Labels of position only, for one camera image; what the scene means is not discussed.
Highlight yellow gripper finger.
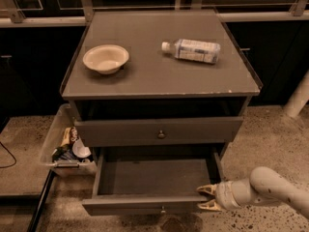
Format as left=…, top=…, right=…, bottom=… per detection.
left=197, top=185, right=217, bottom=196
left=198, top=199, right=222, bottom=212

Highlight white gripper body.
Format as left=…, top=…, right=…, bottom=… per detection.
left=215, top=181, right=240, bottom=210

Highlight grey drawer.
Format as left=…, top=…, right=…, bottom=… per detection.
left=74, top=117, right=243, bottom=147
left=82, top=145, right=223, bottom=216

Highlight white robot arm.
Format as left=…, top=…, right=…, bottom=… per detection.
left=197, top=166, right=309, bottom=218

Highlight grey top drawer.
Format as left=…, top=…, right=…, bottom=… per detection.
left=74, top=117, right=243, bottom=147

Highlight grey drawer cabinet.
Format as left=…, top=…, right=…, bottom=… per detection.
left=62, top=10, right=262, bottom=154

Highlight clear plastic water bottle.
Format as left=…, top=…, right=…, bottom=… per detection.
left=161, top=39, right=221, bottom=64

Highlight white cup in bin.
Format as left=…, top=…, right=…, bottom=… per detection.
left=72, top=139, right=91, bottom=159

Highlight snack bag in bin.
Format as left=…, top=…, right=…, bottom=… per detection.
left=61, top=127, right=79, bottom=146

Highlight clear plastic storage bin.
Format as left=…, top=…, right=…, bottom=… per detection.
left=40, top=103, right=97, bottom=177

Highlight white post leg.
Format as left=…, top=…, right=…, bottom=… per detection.
left=284, top=71, right=309, bottom=118

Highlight black cable on floor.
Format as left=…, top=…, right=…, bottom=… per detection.
left=0, top=141, right=17, bottom=170

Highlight metal railing frame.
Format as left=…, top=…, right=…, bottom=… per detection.
left=0, top=0, right=309, bottom=27

